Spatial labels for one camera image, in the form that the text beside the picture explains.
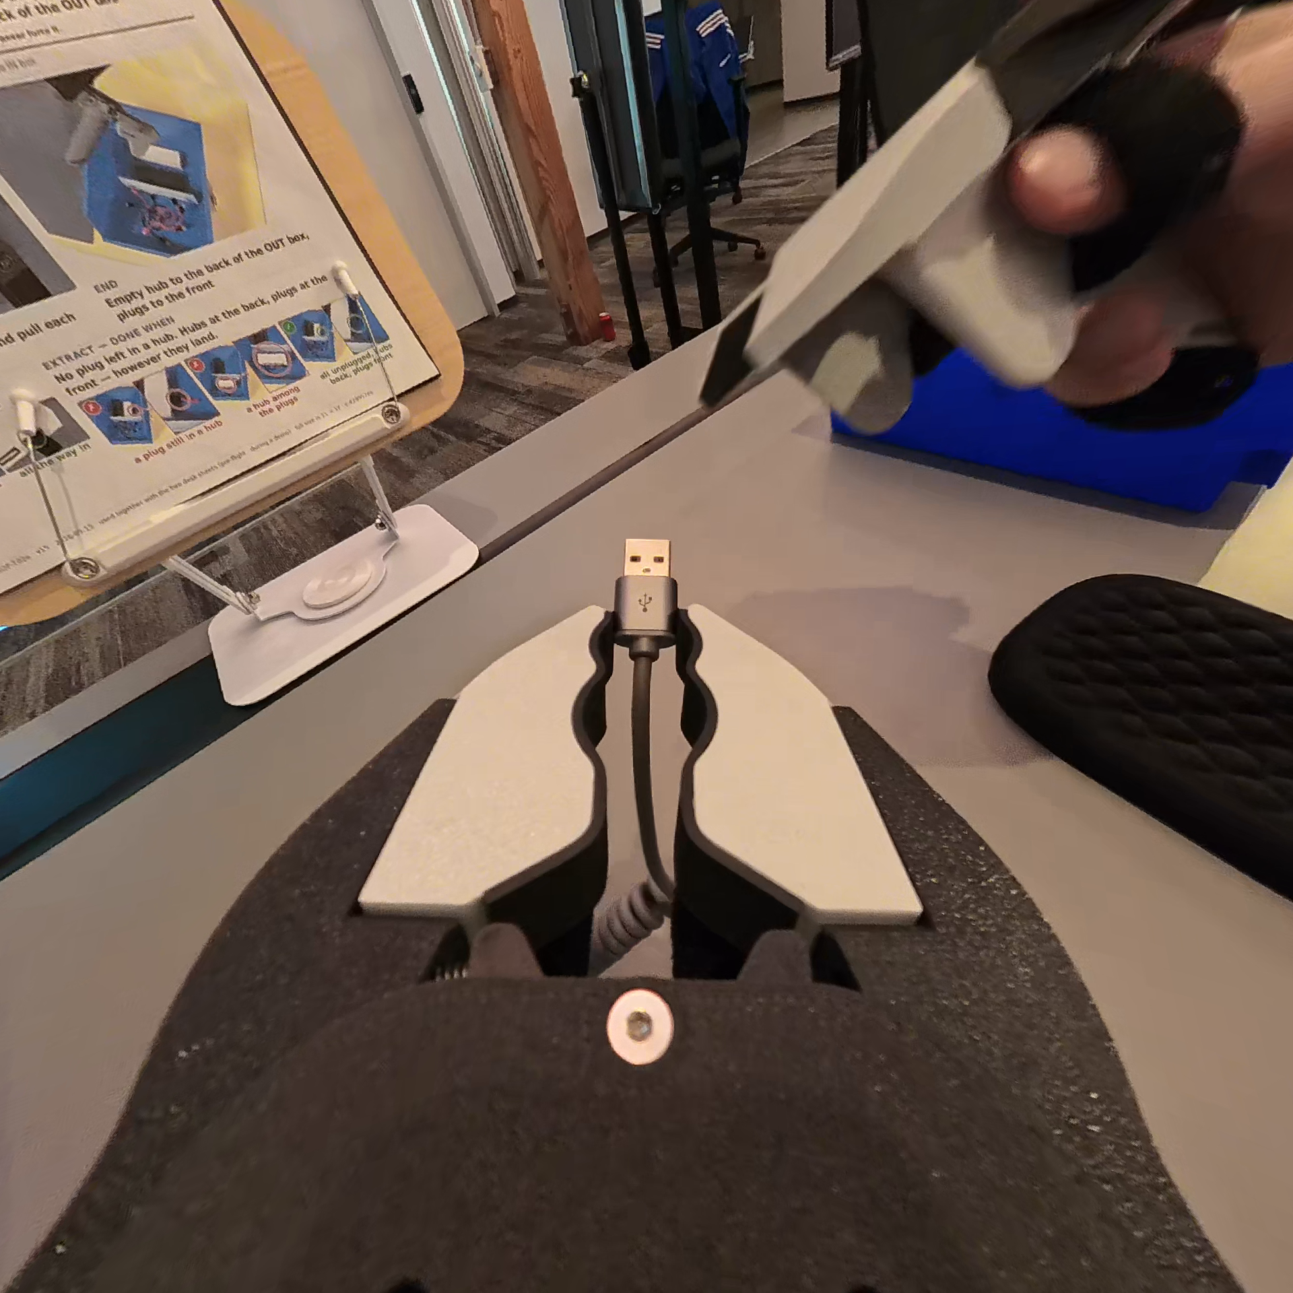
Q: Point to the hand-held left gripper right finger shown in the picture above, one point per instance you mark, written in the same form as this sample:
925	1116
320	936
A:
788	788

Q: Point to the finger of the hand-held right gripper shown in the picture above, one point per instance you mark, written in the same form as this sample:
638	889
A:
868	389
879	221

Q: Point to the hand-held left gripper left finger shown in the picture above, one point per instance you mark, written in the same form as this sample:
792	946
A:
485	777

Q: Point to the blue plastic bin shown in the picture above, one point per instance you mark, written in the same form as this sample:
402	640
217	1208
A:
1112	454

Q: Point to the grey desk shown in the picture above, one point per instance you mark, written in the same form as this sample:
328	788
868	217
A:
1112	1009

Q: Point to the person's right hand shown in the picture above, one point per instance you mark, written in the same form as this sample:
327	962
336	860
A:
1263	201

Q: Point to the office chair with blue jacket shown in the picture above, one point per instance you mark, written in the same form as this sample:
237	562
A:
722	91

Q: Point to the white stand with wooden board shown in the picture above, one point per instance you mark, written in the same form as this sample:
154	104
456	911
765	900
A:
424	565

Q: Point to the black display stand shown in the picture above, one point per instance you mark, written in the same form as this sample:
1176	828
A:
607	100

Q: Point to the black wrist rest pad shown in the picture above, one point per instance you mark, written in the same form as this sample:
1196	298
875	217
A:
1161	706

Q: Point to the printed instruction sheet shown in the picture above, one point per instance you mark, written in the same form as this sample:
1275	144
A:
202	303

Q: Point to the wooden post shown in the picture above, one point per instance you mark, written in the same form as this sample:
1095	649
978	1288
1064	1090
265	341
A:
536	151

